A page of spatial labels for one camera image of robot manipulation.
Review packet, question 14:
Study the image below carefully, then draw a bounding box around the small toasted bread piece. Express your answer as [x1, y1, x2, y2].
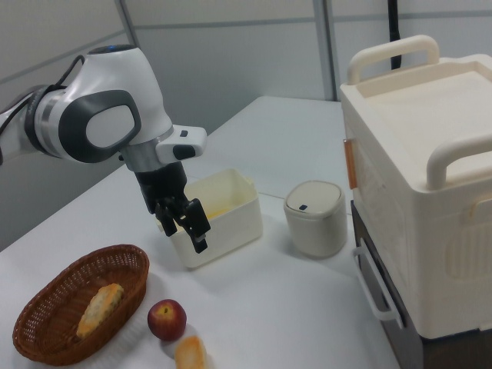
[175, 335, 209, 369]

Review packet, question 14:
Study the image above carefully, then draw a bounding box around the large cream cooler box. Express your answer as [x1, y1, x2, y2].
[338, 34, 492, 341]

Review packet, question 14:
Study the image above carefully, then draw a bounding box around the brown wicker basket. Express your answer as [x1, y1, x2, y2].
[12, 244, 151, 367]

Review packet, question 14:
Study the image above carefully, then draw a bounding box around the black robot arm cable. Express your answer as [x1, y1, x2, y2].
[0, 54, 86, 135]

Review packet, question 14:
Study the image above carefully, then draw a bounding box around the orange cooler latch strap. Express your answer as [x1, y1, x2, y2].
[343, 138, 359, 190]

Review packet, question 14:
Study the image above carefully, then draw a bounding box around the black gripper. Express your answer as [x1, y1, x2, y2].
[135, 162, 212, 255]

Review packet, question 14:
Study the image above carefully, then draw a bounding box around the white rectangular plastic bin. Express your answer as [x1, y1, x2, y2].
[155, 168, 264, 271]

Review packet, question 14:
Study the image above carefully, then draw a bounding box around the long toasted bread slice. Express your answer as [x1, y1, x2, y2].
[76, 283, 125, 340]

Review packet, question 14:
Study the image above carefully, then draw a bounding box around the red apple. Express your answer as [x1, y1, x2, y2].
[147, 298, 188, 342]

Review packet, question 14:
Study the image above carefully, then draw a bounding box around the white oven door handle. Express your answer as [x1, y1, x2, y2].
[352, 245, 404, 322]

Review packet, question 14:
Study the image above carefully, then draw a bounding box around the small cream lidded trash can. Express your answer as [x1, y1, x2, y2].
[283, 180, 347, 259]

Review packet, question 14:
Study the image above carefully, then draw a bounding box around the black hanging cable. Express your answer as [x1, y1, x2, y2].
[385, 0, 404, 71]

